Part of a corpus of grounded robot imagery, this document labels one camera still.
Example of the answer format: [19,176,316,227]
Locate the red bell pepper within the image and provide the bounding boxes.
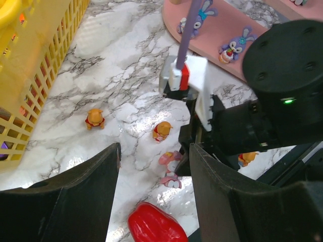
[128,202,188,242]

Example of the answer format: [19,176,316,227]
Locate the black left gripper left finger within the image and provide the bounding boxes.
[1,143,121,241]

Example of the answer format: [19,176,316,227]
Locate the yellow plastic shopping basket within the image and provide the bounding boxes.
[1,0,89,172]

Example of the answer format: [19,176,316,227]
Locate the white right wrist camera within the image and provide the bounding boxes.
[159,55,214,132]

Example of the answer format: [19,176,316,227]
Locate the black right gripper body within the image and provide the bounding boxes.
[179,95,278,170]

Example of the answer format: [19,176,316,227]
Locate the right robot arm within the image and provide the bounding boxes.
[177,19,322,241]

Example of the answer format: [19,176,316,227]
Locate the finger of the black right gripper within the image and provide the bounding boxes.
[175,143,191,176]

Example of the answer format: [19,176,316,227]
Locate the purple foil candy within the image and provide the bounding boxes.
[0,142,15,162]

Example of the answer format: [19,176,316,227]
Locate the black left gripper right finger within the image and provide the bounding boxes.
[190,144,322,241]

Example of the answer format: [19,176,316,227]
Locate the pink three-tier shelf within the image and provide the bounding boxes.
[162,0,322,80]

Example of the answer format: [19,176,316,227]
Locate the pink pig toy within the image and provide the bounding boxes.
[158,151,182,189]

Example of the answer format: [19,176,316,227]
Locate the purple flower toy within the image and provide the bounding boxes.
[290,0,307,6]

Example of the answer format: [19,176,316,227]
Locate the orange bear toy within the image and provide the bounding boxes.
[238,152,259,167]
[152,121,173,142]
[85,108,105,130]

